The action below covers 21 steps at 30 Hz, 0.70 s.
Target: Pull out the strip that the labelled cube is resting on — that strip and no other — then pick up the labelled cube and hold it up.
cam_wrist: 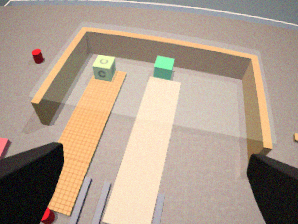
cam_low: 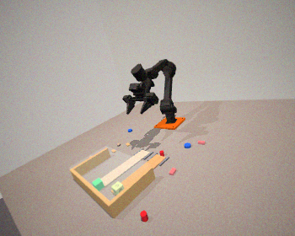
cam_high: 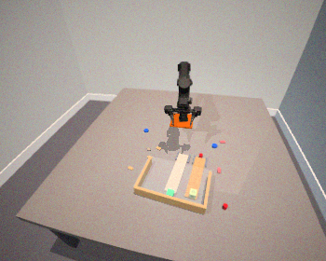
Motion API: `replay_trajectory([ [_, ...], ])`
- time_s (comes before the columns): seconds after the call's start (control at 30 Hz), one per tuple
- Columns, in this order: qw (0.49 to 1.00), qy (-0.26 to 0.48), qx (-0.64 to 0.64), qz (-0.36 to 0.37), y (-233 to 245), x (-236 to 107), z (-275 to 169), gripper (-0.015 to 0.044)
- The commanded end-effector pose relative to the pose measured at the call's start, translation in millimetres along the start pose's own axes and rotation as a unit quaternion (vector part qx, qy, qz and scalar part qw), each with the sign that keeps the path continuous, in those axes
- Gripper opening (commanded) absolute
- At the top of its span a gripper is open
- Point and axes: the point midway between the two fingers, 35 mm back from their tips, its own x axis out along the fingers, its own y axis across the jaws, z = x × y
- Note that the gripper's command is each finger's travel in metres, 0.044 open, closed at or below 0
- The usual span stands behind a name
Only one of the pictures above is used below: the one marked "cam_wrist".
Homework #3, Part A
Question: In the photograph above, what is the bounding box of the red cylinder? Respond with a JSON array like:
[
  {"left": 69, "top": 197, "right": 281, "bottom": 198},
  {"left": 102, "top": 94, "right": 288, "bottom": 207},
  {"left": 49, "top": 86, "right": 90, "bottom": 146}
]
[
  {"left": 40, "top": 208, "right": 56, "bottom": 224},
  {"left": 31, "top": 49, "right": 44, "bottom": 64}
]

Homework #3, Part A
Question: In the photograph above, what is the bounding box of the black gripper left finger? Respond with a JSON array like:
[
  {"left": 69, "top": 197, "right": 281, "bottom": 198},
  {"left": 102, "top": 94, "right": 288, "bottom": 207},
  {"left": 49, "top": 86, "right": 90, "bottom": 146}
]
[{"left": 0, "top": 141, "right": 64, "bottom": 224}]

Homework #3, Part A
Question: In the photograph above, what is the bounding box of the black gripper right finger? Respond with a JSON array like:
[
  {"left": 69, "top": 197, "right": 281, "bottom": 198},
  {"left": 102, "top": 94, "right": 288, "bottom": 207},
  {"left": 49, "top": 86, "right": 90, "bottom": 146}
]
[{"left": 247, "top": 153, "right": 298, "bottom": 224}]

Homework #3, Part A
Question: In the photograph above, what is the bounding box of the cream flat strip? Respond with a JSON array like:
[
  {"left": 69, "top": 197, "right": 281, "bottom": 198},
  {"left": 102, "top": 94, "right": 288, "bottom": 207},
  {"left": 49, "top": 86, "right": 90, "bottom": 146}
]
[{"left": 102, "top": 123, "right": 172, "bottom": 224}]

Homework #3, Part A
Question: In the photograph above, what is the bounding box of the tan grid-patterned strip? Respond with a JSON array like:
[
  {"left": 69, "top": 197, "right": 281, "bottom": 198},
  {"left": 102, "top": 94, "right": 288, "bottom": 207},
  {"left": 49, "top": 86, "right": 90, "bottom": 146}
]
[{"left": 48, "top": 111, "right": 108, "bottom": 217}]

